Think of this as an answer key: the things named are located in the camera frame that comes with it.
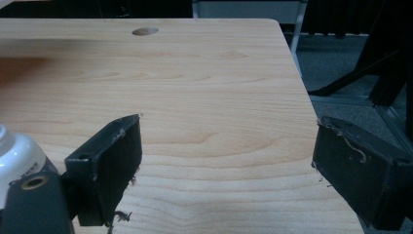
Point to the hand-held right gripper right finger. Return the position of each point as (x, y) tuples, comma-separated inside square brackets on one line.
[(354, 165)]

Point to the dark curtain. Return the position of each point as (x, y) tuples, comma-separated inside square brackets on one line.
[(97, 8)]

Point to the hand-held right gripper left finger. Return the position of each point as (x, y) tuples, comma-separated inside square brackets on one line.
[(107, 162)]

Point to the black metal stand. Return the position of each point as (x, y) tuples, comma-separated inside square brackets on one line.
[(370, 61)]

